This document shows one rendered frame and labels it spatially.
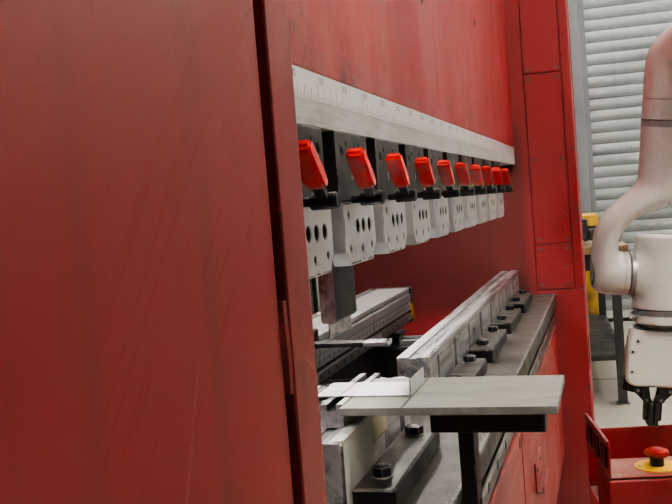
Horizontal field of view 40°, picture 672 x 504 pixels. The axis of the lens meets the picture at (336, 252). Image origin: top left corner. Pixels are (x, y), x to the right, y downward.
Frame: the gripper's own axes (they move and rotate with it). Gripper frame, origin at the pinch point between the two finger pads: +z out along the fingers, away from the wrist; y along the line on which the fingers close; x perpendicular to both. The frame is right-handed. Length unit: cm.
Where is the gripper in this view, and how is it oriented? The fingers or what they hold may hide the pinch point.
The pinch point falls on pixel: (652, 413)
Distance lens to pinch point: 171.7
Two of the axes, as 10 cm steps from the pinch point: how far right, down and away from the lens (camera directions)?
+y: 9.9, 0.3, -1.3
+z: -0.2, 10.0, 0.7
